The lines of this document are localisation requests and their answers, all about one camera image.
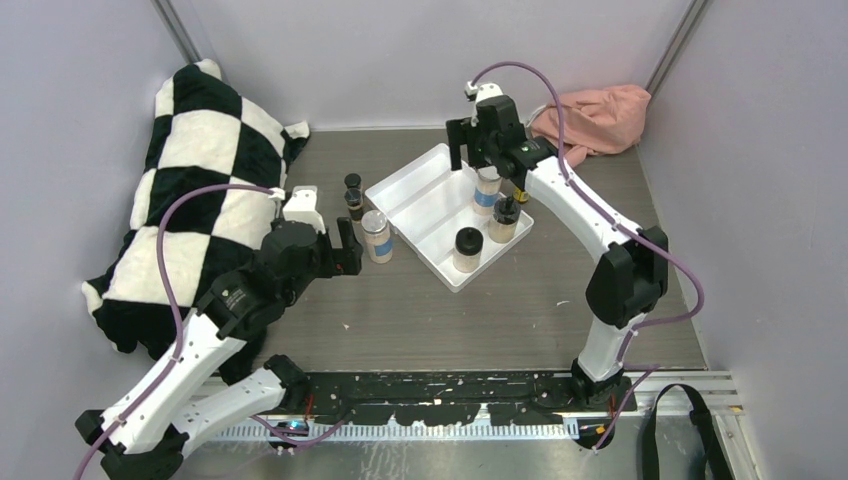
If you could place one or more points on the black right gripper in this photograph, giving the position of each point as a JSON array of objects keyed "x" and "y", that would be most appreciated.
[{"x": 461, "y": 132}]

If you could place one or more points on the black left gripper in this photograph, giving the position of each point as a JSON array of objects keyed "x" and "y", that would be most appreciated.
[{"x": 341, "y": 260}]

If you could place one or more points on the silver lid jar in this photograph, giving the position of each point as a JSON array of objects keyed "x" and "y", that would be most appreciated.
[
  {"x": 377, "y": 236},
  {"x": 487, "y": 190}
]

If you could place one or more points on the small dark bottle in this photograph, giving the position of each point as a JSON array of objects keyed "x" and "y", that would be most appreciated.
[
  {"x": 354, "y": 203},
  {"x": 353, "y": 181}
]

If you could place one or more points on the yellow oil bottle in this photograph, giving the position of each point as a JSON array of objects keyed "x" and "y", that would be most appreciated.
[{"x": 520, "y": 196}]

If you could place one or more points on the black cap jar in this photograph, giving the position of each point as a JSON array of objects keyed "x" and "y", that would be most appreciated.
[
  {"x": 504, "y": 220},
  {"x": 468, "y": 245}
]

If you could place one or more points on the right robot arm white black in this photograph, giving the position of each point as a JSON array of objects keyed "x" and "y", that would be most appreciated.
[{"x": 631, "y": 271}]

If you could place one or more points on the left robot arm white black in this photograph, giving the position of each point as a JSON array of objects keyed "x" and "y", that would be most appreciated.
[{"x": 152, "y": 429}]

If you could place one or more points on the pink cloth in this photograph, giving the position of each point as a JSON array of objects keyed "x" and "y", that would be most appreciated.
[{"x": 604, "y": 121}]

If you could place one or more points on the black white checkered blanket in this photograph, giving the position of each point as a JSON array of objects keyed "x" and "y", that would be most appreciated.
[{"x": 200, "y": 208}]

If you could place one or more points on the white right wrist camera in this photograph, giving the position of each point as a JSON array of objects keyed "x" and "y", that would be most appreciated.
[{"x": 485, "y": 91}]

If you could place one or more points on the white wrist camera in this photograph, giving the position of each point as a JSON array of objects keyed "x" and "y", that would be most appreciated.
[
  {"x": 485, "y": 91},
  {"x": 299, "y": 205}
]

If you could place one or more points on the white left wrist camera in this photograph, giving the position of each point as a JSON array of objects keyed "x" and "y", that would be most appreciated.
[{"x": 299, "y": 205}]

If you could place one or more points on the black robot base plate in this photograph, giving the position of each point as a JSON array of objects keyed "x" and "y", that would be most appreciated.
[{"x": 449, "y": 398}]

